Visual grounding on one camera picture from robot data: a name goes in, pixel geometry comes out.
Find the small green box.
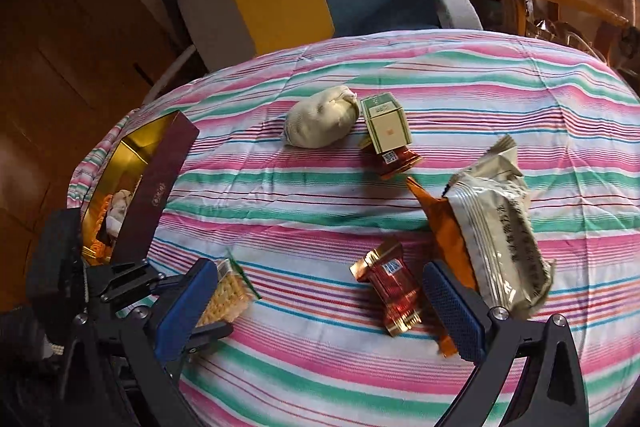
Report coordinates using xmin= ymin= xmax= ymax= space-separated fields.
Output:
xmin=360 ymin=93 xmax=414 ymax=156

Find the red gold candy packet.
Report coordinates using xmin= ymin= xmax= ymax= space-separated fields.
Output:
xmin=349 ymin=239 xmax=427 ymax=338

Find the cream rolled sock bundle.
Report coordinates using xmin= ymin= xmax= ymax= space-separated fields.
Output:
xmin=284 ymin=85 xmax=359 ymax=148

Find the gold tin container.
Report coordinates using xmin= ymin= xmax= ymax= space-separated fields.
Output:
xmin=75 ymin=109 xmax=201 ymax=265

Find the red candy wrapper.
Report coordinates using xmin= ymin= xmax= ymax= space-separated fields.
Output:
xmin=372 ymin=146 xmax=423 ymax=180

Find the wooden cabinet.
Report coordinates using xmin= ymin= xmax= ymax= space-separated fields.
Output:
xmin=0 ymin=0 xmax=166 ymax=308

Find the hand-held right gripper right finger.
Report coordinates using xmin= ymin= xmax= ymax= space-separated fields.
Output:
xmin=422 ymin=261 xmax=586 ymax=427

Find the cracker packet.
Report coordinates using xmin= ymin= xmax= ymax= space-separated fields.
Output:
xmin=192 ymin=258 xmax=262 ymax=328

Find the large beige snack packet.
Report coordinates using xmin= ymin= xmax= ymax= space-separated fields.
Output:
xmin=442 ymin=134 xmax=557 ymax=320

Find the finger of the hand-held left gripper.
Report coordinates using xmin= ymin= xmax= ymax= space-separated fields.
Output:
xmin=87 ymin=259 xmax=173 ymax=308
xmin=182 ymin=323 xmax=235 ymax=355

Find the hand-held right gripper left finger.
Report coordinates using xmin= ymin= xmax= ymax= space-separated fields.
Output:
xmin=70 ymin=258 xmax=219 ymax=427

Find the striped tablecloth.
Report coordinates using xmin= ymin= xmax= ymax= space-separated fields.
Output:
xmin=67 ymin=29 xmax=640 ymax=427

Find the orange snack packet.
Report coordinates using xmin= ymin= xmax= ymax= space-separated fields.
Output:
xmin=406 ymin=177 xmax=478 ymax=358

